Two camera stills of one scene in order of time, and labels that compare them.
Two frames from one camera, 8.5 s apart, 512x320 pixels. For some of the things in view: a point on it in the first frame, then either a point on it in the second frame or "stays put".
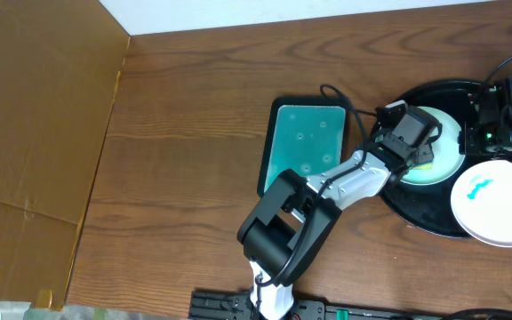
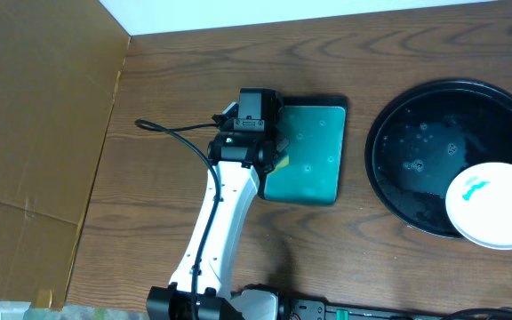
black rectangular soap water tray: (304, 133) stays put
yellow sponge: (423, 166) -> (285, 161)
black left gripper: (422, 156) -> (276, 148)
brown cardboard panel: (44, 75) stays put
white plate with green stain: (498, 202) stays put
